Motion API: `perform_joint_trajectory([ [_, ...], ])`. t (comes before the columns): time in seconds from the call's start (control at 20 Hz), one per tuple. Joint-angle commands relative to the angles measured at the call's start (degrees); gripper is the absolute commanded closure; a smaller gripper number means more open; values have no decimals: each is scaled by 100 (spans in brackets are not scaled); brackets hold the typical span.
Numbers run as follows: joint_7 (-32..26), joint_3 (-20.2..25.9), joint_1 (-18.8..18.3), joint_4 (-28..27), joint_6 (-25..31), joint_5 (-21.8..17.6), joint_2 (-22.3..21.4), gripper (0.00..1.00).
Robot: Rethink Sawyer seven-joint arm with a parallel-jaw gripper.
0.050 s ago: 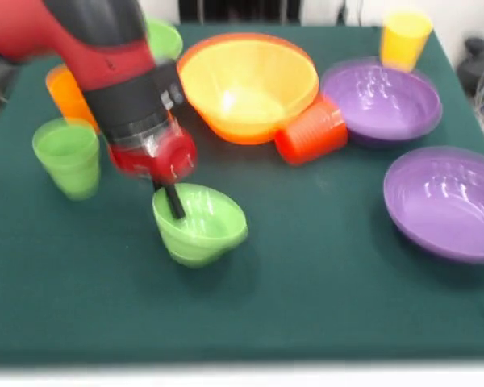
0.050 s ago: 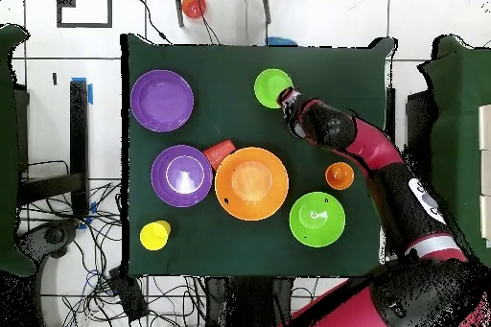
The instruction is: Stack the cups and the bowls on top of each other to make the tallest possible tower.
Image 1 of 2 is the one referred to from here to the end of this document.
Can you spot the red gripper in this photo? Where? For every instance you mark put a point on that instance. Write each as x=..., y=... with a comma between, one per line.
x=161, y=159

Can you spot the small green bowl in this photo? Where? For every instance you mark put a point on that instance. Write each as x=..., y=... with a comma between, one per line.
x=205, y=238

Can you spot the large orange bowl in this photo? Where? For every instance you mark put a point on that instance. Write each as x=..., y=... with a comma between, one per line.
x=226, y=72

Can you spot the red cup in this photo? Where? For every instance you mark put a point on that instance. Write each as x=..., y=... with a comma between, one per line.
x=310, y=135

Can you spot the purple bowl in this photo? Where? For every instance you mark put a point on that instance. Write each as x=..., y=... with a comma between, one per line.
x=381, y=109
x=447, y=209

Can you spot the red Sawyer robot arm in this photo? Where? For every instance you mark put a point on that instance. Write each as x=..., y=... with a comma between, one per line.
x=84, y=40

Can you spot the green cup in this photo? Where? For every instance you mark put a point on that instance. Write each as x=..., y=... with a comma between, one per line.
x=70, y=165

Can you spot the orange cup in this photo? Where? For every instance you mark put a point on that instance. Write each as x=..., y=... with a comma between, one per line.
x=68, y=101

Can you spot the dark green tablecloth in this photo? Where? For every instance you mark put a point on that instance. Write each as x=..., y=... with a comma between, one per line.
x=242, y=314

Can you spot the large green bowl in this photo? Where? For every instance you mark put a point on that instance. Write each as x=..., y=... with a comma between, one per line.
x=165, y=40

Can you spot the yellow cup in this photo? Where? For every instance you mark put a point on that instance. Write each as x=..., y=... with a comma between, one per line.
x=403, y=40

